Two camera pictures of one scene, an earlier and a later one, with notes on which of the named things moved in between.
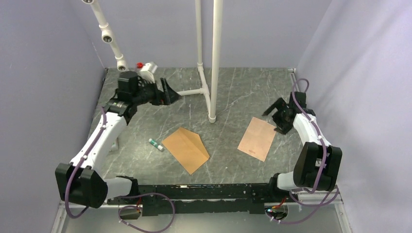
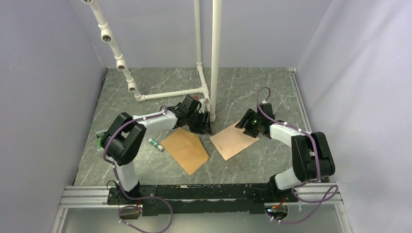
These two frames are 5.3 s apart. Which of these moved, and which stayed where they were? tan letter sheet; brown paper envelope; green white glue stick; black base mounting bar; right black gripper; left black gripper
Moved: left black gripper; right black gripper; tan letter sheet
Stayed: brown paper envelope; black base mounting bar; green white glue stick
